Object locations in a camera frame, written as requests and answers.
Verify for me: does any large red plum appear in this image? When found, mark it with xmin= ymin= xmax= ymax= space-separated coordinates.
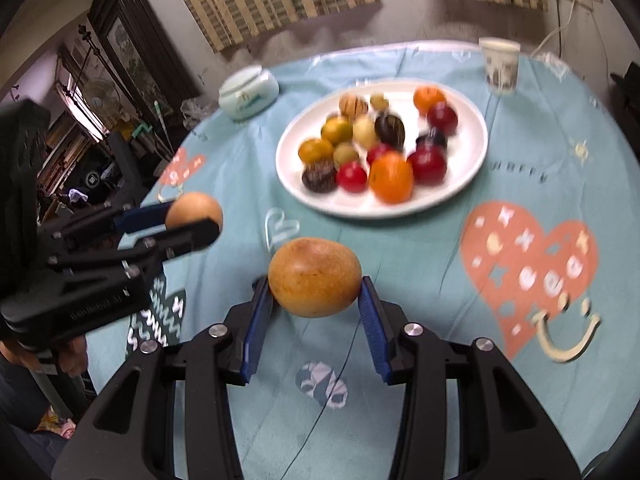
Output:
xmin=406 ymin=147 xmax=448 ymax=186
xmin=426 ymin=101 xmax=459 ymax=136

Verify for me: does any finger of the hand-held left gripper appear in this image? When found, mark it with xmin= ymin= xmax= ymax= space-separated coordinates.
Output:
xmin=37 ymin=201 xmax=176 ymax=249
xmin=47 ymin=219 xmax=221 ymax=281

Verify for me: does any light blue heart-print tablecloth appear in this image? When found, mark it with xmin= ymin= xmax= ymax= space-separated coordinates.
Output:
xmin=87 ymin=40 xmax=640 ymax=480

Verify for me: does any large orange mandarin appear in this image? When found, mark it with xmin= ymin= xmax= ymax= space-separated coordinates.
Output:
xmin=368 ymin=151 xmax=415 ymax=205

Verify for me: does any large tan round fruit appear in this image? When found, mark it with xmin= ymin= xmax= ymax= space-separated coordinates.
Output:
xmin=267 ymin=237 xmax=363 ymax=319
xmin=165 ymin=191 xmax=224 ymax=233

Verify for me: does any white standing fan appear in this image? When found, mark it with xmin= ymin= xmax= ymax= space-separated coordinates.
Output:
xmin=82 ymin=77 xmax=121 ymax=111

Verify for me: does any yellow green citrus fruit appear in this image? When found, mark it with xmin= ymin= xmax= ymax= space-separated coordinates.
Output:
xmin=320 ymin=116 xmax=354 ymax=146

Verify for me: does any dark chair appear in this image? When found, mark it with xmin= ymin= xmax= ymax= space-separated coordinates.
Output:
xmin=107 ymin=132 xmax=151 ymax=206

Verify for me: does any pale tan round fruit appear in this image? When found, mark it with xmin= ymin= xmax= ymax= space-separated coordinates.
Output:
xmin=352 ymin=115 xmax=378 ymax=148

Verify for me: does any pale green ceramic jar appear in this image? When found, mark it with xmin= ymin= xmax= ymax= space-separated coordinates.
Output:
xmin=217 ymin=65 xmax=279 ymax=122

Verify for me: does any white power cable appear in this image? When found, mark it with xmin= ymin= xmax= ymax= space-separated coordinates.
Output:
xmin=530 ymin=0 xmax=576 ymax=58

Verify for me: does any small orange mandarin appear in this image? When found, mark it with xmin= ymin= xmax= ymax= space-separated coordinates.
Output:
xmin=413 ymin=86 xmax=447 ymax=113

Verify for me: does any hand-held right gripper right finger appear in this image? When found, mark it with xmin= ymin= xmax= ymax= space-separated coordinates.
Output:
xmin=356 ymin=275 xmax=583 ymax=480

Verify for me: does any striped tan round fruit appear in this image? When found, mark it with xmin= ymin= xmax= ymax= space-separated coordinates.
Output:
xmin=339 ymin=91 xmax=369 ymax=118

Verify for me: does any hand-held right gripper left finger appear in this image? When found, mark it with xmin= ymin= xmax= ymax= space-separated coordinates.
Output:
xmin=52 ymin=276 xmax=276 ymax=480

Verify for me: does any white oval plate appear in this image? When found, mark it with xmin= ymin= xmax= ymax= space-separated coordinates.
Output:
xmin=275 ymin=78 xmax=489 ymax=219

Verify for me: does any clear plastic bag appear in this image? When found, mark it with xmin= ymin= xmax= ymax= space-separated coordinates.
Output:
xmin=180 ymin=97 xmax=213 ymax=133

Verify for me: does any person's left hand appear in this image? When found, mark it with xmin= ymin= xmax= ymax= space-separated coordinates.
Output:
xmin=0 ymin=335 xmax=90 ymax=379

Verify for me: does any printed paper cup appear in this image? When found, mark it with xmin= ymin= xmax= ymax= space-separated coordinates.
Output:
xmin=478 ymin=36 xmax=521 ymax=96

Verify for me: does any small red plum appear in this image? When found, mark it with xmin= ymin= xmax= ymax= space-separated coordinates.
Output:
xmin=366 ymin=142 xmax=396 ymax=166
xmin=336 ymin=161 xmax=369 ymax=193

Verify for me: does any person's leg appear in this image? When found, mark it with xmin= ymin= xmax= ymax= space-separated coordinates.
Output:
xmin=0 ymin=355 xmax=68 ymax=480

